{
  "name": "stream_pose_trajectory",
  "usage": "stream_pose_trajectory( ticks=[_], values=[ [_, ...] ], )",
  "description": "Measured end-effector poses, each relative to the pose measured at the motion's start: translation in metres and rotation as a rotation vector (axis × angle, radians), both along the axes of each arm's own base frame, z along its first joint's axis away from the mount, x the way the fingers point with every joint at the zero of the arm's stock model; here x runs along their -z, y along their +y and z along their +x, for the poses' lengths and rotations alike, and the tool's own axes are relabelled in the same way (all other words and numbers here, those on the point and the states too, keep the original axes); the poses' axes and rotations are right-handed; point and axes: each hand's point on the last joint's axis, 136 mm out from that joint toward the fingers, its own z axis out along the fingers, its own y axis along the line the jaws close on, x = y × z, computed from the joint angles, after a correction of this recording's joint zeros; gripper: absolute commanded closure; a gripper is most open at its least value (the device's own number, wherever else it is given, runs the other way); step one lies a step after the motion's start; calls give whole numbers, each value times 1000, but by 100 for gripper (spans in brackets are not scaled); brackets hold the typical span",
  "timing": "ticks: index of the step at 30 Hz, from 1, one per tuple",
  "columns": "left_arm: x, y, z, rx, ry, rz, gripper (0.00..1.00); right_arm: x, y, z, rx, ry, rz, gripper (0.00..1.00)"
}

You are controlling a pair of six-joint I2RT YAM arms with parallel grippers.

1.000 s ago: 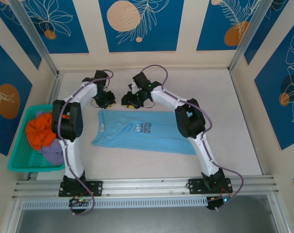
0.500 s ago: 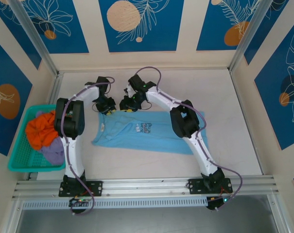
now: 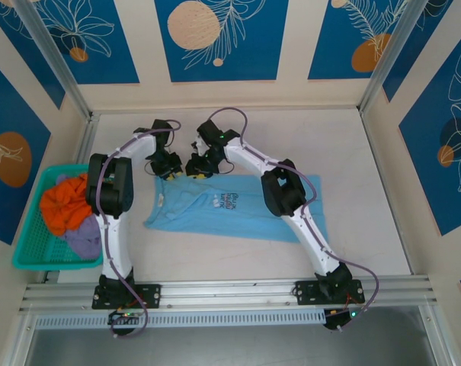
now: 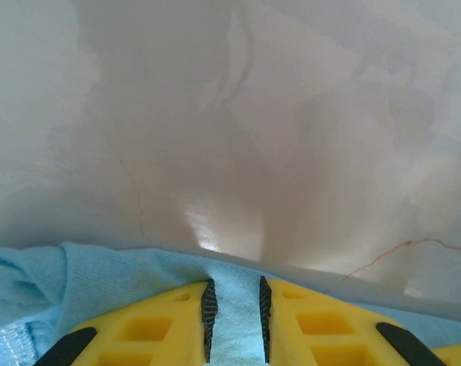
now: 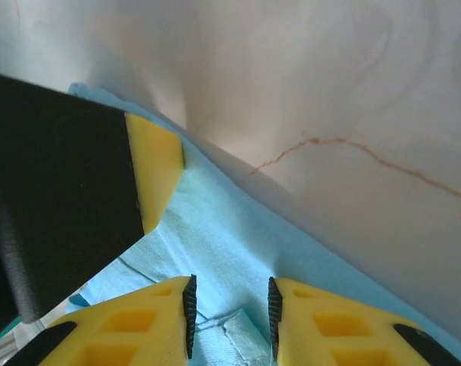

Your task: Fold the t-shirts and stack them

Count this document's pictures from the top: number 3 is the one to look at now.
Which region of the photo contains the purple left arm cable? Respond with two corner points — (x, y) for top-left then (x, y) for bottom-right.
(95, 119), (182, 339)

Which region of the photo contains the teal plastic basket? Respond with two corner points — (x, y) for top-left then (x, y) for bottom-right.
(11, 164), (104, 272)

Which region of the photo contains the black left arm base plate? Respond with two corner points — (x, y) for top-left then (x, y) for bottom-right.
(91, 282), (162, 310)

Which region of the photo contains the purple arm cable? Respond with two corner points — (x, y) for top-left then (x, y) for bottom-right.
(210, 107), (380, 332)
(95, 119), (182, 339)

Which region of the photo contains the light blue t-shirt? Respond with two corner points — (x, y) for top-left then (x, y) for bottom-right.
(143, 173), (332, 245)

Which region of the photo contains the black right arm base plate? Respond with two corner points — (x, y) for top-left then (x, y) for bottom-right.
(295, 279), (365, 306)

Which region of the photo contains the orange t-shirt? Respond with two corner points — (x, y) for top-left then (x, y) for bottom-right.
(39, 173), (96, 237)

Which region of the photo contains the aluminium mounting rail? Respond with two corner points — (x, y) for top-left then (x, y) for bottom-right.
(18, 274), (433, 312)

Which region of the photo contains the purple t-shirt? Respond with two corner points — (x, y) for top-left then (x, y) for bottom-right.
(56, 173), (101, 260)

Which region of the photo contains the aluminium frame post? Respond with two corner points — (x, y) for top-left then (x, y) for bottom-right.
(358, 0), (431, 115)
(12, 0), (92, 119)

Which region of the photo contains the grey slotted cable duct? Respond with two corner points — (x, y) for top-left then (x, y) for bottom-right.
(35, 309), (326, 329)

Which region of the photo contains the blue floral wall panel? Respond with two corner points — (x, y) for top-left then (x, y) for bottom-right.
(24, 0), (140, 85)
(155, 0), (290, 82)
(308, 0), (410, 80)
(0, 55), (52, 245)
(0, 0), (66, 111)
(399, 34), (461, 236)
(382, 0), (461, 102)

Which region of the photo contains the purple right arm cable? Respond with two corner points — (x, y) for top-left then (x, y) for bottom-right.
(210, 107), (380, 332)

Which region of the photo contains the aluminium side rail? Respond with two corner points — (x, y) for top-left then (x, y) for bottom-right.
(74, 113), (101, 165)

